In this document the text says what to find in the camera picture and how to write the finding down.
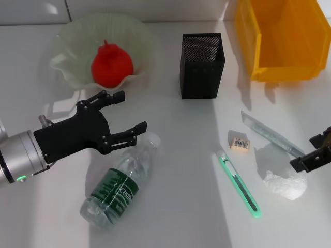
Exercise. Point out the green utility knife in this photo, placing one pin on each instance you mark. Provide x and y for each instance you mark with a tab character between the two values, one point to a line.
239	180

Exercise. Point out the beige eraser with barcode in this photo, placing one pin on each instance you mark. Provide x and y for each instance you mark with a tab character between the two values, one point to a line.
241	143

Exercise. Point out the clear water bottle green label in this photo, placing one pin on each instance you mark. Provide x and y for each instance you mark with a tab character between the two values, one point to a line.
116	188

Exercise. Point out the red-orange round fruit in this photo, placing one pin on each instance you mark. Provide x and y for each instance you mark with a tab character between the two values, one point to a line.
112	64

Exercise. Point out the white paper ball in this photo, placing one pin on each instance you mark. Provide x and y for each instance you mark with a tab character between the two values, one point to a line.
284	184

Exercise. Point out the black mesh pen holder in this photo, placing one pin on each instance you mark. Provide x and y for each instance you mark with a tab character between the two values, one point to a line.
201	75

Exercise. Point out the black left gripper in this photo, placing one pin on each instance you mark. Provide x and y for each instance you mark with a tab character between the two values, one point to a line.
77	134

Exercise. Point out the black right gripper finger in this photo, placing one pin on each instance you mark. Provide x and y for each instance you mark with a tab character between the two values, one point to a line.
322	139
310	161

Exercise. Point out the yellow plastic bin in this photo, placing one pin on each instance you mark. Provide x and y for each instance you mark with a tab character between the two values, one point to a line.
289	33

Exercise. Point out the pale green wavy fruit plate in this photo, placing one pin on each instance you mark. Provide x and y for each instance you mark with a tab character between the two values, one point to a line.
77	38

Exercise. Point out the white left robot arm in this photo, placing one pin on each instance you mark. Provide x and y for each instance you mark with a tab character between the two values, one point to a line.
18	155

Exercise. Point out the silver metal ruler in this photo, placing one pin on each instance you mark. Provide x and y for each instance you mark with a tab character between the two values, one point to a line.
266	131

